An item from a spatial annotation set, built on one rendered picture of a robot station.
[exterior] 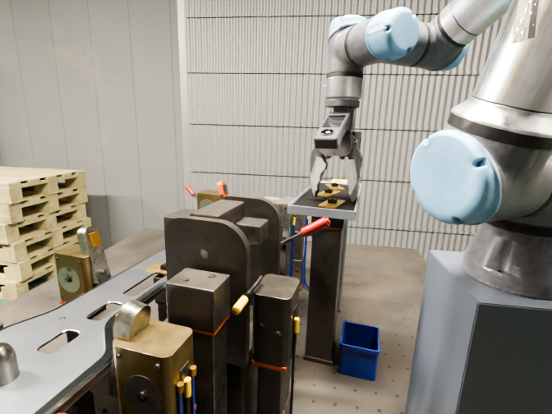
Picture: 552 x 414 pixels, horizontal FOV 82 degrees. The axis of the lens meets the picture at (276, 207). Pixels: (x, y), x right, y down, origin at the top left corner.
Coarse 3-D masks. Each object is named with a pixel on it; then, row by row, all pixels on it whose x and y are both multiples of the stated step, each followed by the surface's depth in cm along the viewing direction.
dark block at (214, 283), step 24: (168, 288) 41; (192, 288) 40; (216, 288) 40; (168, 312) 42; (192, 312) 41; (216, 312) 41; (216, 336) 42; (216, 360) 43; (216, 384) 44; (216, 408) 45
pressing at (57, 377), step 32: (160, 256) 79; (96, 288) 63; (128, 288) 63; (160, 288) 64; (32, 320) 52; (64, 320) 52; (96, 320) 53; (32, 352) 45; (64, 352) 45; (96, 352) 45; (32, 384) 39; (64, 384) 40
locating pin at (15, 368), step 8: (0, 344) 39; (8, 344) 40; (0, 352) 39; (8, 352) 39; (0, 360) 39; (8, 360) 39; (16, 360) 41; (0, 368) 39; (8, 368) 39; (16, 368) 41; (0, 376) 39; (8, 376) 39; (16, 376) 40; (0, 384) 39
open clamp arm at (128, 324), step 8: (128, 304) 38; (136, 304) 38; (144, 304) 39; (120, 312) 37; (128, 312) 37; (136, 312) 37; (144, 312) 38; (120, 320) 37; (128, 320) 37; (136, 320) 37; (144, 320) 39; (120, 328) 37; (128, 328) 37; (136, 328) 38; (144, 328) 40; (120, 336) 37; (128, 336) 37; (112, 360) 39; (112, 368) 39; (112, 376) 39; (112, 384) 40; (112, 392) 40
